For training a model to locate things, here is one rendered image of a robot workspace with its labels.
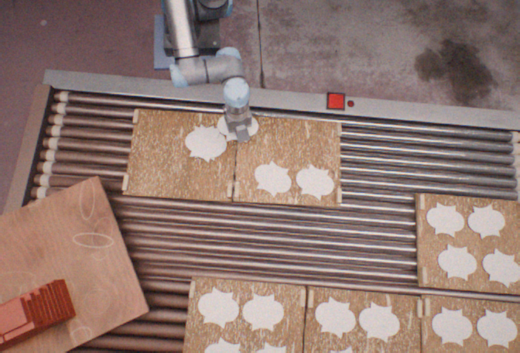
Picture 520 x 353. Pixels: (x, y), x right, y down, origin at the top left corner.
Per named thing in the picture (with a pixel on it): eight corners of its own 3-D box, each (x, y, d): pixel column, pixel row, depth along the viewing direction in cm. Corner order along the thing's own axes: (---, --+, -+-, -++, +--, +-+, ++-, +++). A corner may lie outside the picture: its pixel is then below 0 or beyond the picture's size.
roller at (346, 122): (60, 94, 165) (55, 88, 160) (517, 134, 169) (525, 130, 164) (57, 104, 163) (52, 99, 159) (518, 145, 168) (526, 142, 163)
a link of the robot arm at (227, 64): (203, 48, 119) (209, 80, 116) (240, 43, 120) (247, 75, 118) (205, 61, 126) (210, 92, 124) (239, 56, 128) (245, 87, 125)
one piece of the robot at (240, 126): (230, 134, 124) (231, 149, 140) (257, 125, 125) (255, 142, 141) (219, 100, 127) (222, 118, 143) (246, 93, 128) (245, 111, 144)
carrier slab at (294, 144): (239, 116, 161) (239, 115, 159) (339, 122, 162) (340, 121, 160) (234, 201, 151) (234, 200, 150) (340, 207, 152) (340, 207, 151)
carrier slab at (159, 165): (137, 110, 160) (136, 108, 158) (238, 117, 161) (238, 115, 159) (124, 195, 150) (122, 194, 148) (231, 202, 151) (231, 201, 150)
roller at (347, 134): (57, 104, 163) (52, 99, 159) (518, 145, 168) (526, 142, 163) (55, 115, 162) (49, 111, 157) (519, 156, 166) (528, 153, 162)
